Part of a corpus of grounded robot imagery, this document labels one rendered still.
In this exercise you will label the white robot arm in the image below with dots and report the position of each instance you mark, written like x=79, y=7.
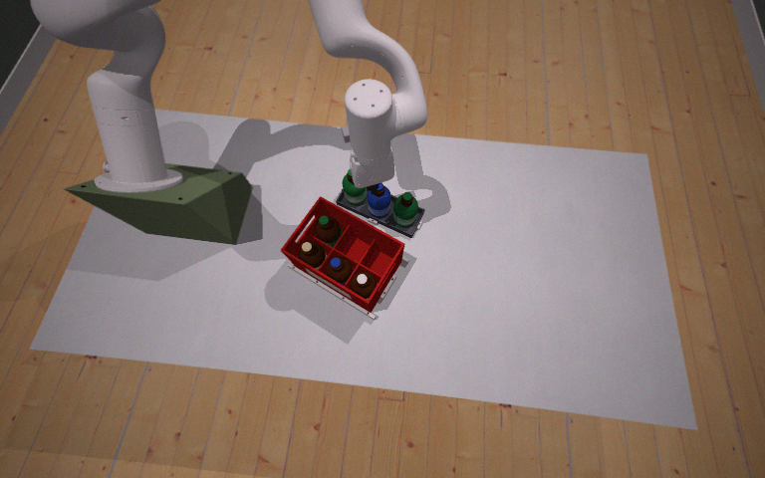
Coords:
x=123, y=107

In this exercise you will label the brown bottle with green cap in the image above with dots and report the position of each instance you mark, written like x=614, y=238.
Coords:
x=328, y=230

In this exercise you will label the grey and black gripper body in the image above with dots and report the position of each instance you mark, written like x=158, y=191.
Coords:
x=367, y=175

